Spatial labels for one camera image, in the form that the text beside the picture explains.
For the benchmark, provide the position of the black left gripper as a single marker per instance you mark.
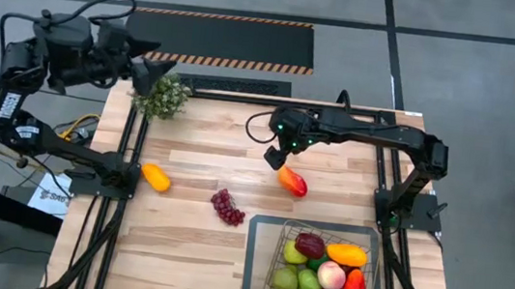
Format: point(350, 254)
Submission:
point(109, 57)

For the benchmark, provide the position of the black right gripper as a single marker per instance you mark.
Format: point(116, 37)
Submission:
point(293, 126)

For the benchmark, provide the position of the red grape bunch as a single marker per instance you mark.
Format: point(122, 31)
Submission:
point(227, 206)

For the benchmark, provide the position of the dark red apple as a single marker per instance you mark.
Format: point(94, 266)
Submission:
point(309, 245)

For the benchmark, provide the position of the yellow green apple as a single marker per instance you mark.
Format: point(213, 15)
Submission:
point(292, 254)

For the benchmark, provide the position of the dark green lime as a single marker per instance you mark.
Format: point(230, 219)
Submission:
point(317, 263)

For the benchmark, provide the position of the yellow mango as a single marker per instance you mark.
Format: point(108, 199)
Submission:
point(347, 254)
point(155, 176)

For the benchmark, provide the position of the olive green speckled pear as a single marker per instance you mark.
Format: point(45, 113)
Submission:
point(284, 280)

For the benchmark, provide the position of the bright green pear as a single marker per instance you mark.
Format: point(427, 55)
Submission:
point(309, 282)

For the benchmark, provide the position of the pink white peach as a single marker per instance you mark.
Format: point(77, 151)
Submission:
point(331, 275)

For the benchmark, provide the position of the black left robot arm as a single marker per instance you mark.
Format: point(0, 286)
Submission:
point(9, 106)

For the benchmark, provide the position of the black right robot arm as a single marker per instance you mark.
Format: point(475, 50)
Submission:
point(375, 131)

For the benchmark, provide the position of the small potted green plant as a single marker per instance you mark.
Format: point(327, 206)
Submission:
point(163, 97)

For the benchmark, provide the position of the black patterned floor mat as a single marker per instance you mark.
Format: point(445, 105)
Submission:
point(235, 83)

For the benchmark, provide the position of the black hazard striped floor mat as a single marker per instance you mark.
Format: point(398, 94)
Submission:
point(230, 39)

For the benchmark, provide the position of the white printed paper sheet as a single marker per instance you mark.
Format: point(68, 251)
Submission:
point(49, 196)

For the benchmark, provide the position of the black aluminium table frame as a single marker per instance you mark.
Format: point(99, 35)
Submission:
point(224, 96)

